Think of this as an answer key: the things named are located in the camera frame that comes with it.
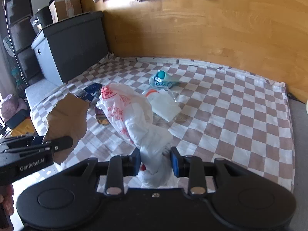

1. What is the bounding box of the brown paper bag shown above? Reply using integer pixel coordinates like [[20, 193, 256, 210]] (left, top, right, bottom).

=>
[[43, 93, 89, 165]]

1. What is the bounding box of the white plastic bag red print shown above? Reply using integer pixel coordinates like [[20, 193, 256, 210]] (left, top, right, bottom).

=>
[[97, 82, 173, 188]]

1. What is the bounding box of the blue Pepsi can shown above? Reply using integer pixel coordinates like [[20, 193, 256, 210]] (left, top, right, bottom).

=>
[[77, 83, 102, 102]]

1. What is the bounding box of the person left hand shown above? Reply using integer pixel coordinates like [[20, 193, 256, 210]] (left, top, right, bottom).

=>
[[0, 184, 15, 216]]

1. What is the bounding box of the yellow sack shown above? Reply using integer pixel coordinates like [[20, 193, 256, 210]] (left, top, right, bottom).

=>
[[11, 121, 35, 137]]

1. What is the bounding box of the pink plush cushion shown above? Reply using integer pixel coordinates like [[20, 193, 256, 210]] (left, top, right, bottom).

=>
[[1, 94, 28, 122]]

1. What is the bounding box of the checkered brown white cloth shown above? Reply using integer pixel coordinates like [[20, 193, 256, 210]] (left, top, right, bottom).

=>
[[31, 56, 295, 190]]

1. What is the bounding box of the teal crumpled wrapper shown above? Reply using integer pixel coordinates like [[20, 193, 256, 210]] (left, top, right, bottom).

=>
[[149, 70, 179, 89]]

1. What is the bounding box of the dark grey storage box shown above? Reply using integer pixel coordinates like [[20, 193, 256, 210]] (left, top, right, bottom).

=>
[[31, 11, 109, 86]]

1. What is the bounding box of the cardboard box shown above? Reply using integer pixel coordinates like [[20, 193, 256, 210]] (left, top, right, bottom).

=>
[[49, 0, 83, 23]]

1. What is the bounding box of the black drawer tower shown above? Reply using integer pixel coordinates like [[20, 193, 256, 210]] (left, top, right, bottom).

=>
[[4, 0, 43, 86]]

